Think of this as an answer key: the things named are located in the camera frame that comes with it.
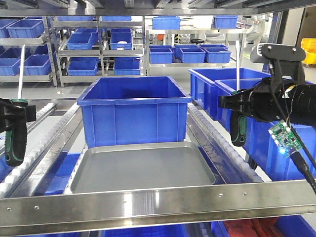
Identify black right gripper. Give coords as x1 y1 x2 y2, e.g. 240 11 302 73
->
218 77 289 122

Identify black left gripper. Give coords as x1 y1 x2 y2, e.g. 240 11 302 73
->
0 98 36 133

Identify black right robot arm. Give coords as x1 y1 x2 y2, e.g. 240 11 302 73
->
219 78 316 127

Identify blue bin behind tray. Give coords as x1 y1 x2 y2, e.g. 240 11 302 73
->
77 76 191 148

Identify grey metal tray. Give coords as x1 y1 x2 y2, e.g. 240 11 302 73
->
70 142 215 193

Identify blue bin right far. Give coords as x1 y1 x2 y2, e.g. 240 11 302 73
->
188 67 272 121

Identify blue bin right near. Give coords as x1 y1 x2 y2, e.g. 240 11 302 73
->
215 79 316 181

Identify green circuit board right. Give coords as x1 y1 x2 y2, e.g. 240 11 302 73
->
268 120 302 157

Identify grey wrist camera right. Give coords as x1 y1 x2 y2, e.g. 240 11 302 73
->
250 43 306 84

